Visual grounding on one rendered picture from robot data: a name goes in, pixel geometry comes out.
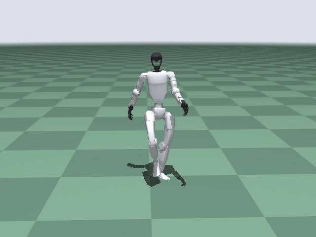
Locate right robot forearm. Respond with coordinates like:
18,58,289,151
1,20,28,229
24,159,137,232
129,94,138,108

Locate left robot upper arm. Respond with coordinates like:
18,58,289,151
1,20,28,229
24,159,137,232
167,72,179,95

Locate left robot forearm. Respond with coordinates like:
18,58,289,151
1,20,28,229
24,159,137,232
174,91,184,106

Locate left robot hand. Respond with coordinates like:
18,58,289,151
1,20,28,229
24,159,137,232
181,100,189,116

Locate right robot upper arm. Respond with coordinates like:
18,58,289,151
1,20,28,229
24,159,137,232
133,73,148,97

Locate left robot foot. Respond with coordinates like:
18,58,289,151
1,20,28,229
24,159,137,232
159,173,170,180

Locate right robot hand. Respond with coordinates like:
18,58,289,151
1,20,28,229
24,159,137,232
128,105,133,120

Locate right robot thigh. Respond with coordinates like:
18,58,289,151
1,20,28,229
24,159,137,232
144,111,158,147

